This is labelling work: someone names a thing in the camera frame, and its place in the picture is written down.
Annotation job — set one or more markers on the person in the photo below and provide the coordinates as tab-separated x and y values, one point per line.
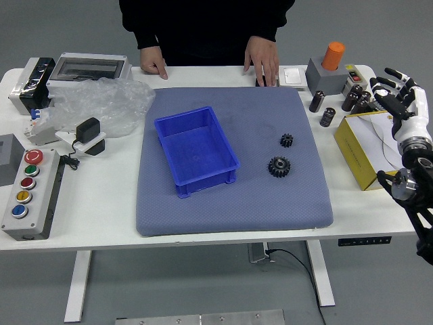
203	27

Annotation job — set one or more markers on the white wall switch plate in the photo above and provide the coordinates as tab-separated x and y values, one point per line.
292	77

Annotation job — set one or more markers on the big black gear nut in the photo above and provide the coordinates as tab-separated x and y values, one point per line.
279	167

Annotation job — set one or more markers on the grey five-button control box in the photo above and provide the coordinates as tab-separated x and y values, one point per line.
28	199

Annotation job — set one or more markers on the grey block holder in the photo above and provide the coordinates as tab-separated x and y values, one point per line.
326	81

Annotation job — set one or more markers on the grey-blue mat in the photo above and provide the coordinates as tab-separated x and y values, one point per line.
264	203

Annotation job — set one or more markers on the white table leg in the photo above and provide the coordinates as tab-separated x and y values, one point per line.
321	274
77	287

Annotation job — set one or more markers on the white red-button switch box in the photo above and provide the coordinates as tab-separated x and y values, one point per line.
355	76

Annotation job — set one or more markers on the white circuit breaker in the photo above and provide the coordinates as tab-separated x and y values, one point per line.
40	133

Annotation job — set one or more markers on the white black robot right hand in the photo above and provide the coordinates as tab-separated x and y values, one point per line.
411	118

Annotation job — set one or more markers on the black circuit board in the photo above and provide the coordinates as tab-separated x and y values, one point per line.
375	107

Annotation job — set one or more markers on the small black knob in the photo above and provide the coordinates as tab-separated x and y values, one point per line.
260	82

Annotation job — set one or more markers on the plain grey box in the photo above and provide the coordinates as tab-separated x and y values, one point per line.
8	159

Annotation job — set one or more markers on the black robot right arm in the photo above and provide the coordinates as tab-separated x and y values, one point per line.
417	189

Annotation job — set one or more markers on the white bracket stand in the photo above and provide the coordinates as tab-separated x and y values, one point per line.
94	142

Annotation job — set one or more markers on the person's right hand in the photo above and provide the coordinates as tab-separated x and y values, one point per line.
153	62

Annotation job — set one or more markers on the clear-lid distribution box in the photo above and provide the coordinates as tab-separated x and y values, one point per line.
86	67

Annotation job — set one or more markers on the dark cylindrical capacitor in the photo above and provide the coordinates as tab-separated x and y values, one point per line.
327	117
361	103
317	101
351	98

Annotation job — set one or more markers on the yellow and white carton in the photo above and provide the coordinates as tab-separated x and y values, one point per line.
365	145

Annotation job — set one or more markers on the person's left hand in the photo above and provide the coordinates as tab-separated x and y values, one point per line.
264	59

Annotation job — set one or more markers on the blue plastic box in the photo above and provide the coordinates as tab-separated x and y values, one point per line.
198	152

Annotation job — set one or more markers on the grey under-table power box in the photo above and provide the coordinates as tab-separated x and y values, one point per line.
258	253

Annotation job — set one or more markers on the grey metal plate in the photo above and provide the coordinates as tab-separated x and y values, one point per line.
203	318

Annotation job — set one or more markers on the small black gear nut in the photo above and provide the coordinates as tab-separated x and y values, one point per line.
287	140

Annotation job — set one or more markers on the orange cylinder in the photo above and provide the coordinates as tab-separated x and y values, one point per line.
333	55

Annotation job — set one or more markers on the black table control panel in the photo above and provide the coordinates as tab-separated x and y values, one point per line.
365	241

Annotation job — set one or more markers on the clear plastic bag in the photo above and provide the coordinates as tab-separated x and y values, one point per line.
105	101

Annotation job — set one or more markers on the black power adapter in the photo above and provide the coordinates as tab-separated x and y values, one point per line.
87	130

